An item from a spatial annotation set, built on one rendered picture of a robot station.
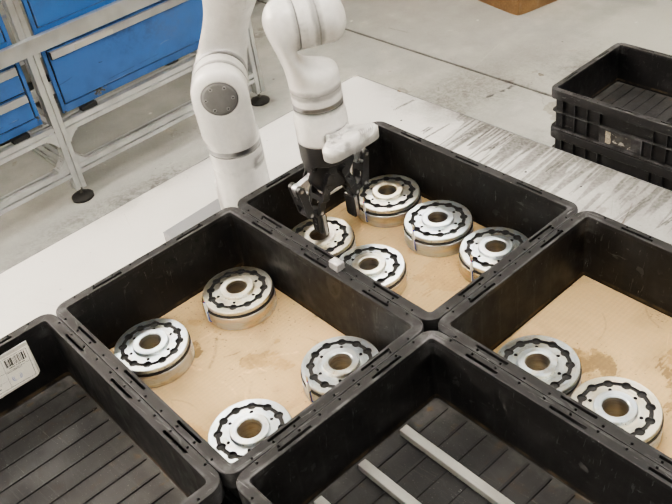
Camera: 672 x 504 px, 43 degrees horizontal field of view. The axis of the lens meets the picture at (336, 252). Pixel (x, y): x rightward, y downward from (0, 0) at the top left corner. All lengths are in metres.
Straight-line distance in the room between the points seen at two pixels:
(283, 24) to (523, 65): 2.56
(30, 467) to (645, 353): 0.77
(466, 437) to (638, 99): 1.47
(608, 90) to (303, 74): 1.38
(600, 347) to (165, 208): 0.93
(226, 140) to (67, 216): 1.77
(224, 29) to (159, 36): 1.81
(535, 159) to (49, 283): 0.94
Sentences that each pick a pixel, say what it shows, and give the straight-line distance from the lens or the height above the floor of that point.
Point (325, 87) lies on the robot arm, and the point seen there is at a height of 1.11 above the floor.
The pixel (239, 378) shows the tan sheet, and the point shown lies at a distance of 1.15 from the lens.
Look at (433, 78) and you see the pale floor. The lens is 3.55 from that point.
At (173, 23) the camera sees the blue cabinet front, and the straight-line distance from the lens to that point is 3.23.
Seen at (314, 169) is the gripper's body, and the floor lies 0.99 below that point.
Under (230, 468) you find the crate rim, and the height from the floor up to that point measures 0.93.
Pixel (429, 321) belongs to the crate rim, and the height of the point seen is 0.93.
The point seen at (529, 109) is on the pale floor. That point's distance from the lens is 3.30.
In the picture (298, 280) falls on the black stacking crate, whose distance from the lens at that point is 1.20.
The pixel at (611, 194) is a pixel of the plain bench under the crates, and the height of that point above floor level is 0.70.
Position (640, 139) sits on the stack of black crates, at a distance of 2.11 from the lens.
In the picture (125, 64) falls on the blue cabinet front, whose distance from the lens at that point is 3.16.
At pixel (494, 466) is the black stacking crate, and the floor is 0.83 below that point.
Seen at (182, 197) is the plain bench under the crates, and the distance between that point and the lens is 1.75.
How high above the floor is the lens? 1.64
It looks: 38 degrees down
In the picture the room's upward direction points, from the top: 9 degrees counter-clockwise
